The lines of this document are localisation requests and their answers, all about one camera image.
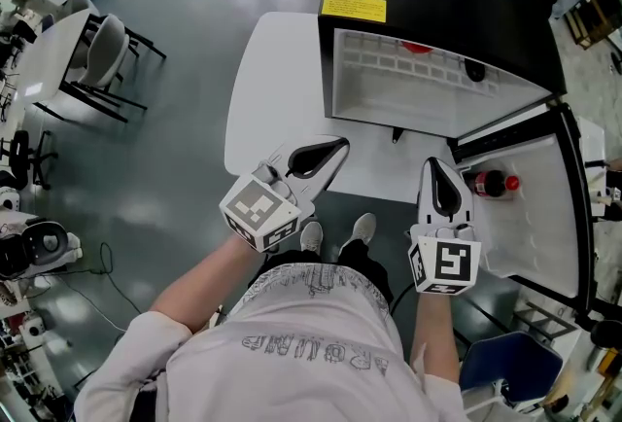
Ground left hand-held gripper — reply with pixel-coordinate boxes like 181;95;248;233
219;133;351;254

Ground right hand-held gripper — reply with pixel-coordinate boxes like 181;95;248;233
407;157;483;298

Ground person's left forearm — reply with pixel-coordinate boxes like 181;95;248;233
147;231;266;334

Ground person's right forearm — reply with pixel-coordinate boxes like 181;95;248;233
409;291;464;383

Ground dark soda bottle red cap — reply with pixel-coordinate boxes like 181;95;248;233
461;168;522;201

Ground person's left grey shoe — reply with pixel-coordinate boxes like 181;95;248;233
299;221;326;254

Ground person's grey shoe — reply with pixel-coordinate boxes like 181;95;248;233
339;212;378;257
299;221;326;254

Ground person's right grey shoe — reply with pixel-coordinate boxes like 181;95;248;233
339;212;378;257

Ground person's black trousers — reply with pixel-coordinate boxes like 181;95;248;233
247;237;396;310

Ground red round fruit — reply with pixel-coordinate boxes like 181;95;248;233
399;40;434;56

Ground white box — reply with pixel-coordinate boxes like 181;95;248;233
574;115;609;171

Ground person's white printed shirt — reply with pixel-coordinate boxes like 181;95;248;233
72;262;483;422

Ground wooden rack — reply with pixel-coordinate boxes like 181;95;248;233
565;0;622;51

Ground grey chair black legs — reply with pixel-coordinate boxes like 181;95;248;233
61;0;94;17
72;13;167;124

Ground white table black legs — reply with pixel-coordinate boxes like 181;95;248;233
29;8;102;106

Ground white and black machine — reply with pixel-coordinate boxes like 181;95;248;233
0;219;84;281

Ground black office chair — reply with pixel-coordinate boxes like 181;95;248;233
0;129;58;192

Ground black floor cable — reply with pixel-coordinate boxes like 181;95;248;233
48;241;143;315

